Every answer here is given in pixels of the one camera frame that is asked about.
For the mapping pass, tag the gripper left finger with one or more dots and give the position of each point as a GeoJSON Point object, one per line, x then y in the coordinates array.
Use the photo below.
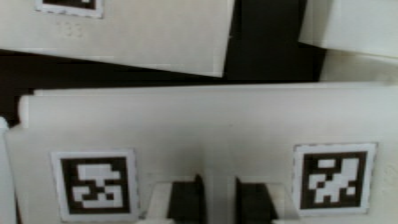
{"type": "Point", "coordinates": [176, 203]}

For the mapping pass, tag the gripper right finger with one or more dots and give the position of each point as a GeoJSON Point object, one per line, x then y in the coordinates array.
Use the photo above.
{"type": "Point", "coordinates": [263, 204]}

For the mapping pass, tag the white door panel with handle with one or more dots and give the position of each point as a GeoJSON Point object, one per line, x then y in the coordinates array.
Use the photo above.
{"type": "Point", "coordinates": [109, 140]}

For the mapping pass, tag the white cabinet body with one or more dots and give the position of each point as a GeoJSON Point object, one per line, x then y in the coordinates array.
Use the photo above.
{"type": "Point", "coordinates": [350, 26]}

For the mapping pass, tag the white marker base sheet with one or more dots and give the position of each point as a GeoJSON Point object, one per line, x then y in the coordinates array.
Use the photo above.
{"type": "Point", "coordinates": [7, 201]}

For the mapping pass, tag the small white flat panel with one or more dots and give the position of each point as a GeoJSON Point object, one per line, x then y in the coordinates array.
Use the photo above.
{"type": "Point", "coordinates": [160, 34]}

